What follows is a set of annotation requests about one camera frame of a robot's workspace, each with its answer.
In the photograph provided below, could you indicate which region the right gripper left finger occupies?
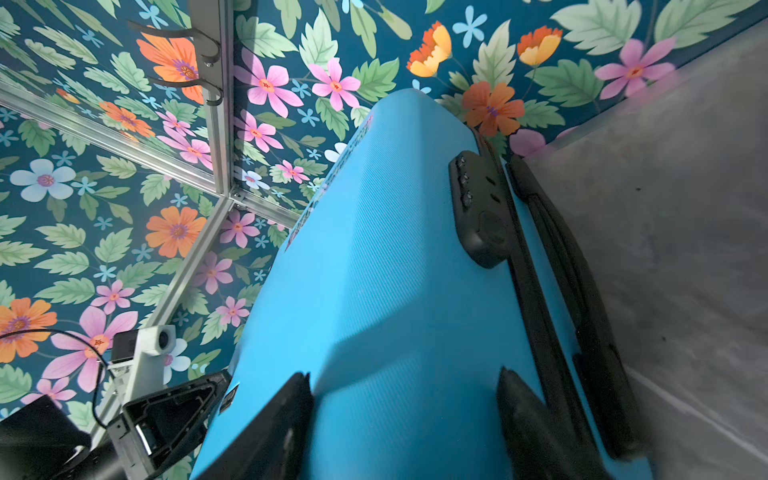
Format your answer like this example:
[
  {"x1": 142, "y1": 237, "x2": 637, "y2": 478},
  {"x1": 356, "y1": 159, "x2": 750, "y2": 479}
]
[{"x1": 194, "y1": 372, "x2": 314, "y2": 479}]

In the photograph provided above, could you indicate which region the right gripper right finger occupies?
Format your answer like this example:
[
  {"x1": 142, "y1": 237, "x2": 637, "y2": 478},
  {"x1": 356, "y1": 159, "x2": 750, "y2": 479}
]
[{"x1": 496, "y1": 368, "x2": 611, "y2": 479}]

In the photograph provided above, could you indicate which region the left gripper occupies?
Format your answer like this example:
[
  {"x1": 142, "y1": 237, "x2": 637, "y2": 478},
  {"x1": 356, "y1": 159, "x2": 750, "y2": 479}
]
[{"x1": 107, "y1": 370, "x2": 231, "y2": 479}]

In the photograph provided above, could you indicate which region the blue suitcase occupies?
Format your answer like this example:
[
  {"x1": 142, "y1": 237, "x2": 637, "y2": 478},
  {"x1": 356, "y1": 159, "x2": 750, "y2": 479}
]
[{"x1": 227, "y1": 89, "x2": 652, "y2": 479}]

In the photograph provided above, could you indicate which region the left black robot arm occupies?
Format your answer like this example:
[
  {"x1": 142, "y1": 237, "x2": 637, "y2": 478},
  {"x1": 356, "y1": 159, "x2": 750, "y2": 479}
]
[{"x1": 1, "y1": 370, "x2": 231, "y2": 479}]

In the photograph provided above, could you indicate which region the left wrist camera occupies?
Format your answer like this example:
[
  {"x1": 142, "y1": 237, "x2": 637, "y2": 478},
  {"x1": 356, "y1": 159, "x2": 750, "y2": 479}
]
[{"x1": 109, "y1": 325, "x2": 176, "y2": 406}]

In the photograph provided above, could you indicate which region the metal hook rail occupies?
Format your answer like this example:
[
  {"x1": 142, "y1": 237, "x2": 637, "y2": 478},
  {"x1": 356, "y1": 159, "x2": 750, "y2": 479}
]
[{"x1": 128, "y1": 1, "x2": 234, "y2": 196}]

